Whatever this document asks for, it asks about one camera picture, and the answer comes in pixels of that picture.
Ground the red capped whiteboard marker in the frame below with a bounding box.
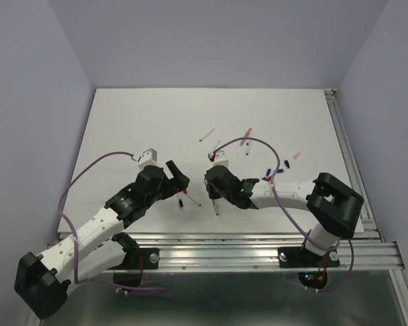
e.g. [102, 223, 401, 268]
[199, 128, 215, 142]

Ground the pink highlighter pen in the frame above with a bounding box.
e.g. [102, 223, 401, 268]
[239, 127, 252, 146]

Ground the blue ballpoint pen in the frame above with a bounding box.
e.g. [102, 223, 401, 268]
[211, 200, 220, 216]

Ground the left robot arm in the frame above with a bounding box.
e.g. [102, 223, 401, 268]
[14, 161, 190, 320]

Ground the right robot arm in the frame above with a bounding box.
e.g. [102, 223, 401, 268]
[205, 165, 364, 265]

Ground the black tipped marker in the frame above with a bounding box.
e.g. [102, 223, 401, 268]
[177, 194, 184, 210]

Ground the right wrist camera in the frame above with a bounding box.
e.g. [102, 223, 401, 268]
[208, 150, 228, 168]

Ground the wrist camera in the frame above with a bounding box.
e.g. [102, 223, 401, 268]
[208, 150, 228, 168]
[137, 148, 158, 170]

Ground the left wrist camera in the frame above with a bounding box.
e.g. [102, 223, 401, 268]
[137, 148, 158, 170]

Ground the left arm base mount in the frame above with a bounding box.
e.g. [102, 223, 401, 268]
[111, 247, 160, 270]

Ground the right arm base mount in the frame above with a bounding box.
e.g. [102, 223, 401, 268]
[277, 247, 340, 268]

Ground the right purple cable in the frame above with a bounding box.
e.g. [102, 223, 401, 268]
[212, 137, 354, 293]

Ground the aluminium rail frame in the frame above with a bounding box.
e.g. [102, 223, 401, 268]
[27, 88, 408, 326]

